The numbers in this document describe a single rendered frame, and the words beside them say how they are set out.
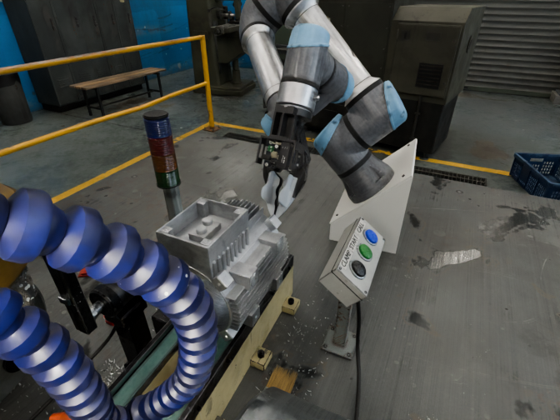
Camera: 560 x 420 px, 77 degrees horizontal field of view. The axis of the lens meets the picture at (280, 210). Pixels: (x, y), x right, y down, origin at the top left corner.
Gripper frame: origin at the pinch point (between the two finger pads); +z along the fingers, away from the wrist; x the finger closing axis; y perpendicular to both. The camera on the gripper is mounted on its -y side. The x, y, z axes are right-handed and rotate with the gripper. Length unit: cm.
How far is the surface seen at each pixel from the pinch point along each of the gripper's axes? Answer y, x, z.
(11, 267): 51, 2, 3
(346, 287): 7.9, 17.8, 8.6
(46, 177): -157, -290, 35
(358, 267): 6.2, 18.8, 5.1
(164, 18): -476, -489, -264
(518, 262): -53, 56, 2
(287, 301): -15.1, 1.9, 22.1
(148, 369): 18.0, -10.1, 29.8
